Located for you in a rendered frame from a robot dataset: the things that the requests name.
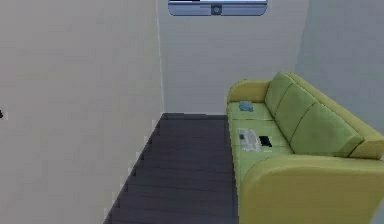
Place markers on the small blue-grey cloth lump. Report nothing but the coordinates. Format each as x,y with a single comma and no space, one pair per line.
246,106

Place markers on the small black flat device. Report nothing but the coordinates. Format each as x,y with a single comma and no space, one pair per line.
265,141

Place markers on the grey framed window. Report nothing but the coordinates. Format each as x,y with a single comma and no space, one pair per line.
217,8

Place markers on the green sofa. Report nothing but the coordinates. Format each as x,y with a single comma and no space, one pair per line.
310,173

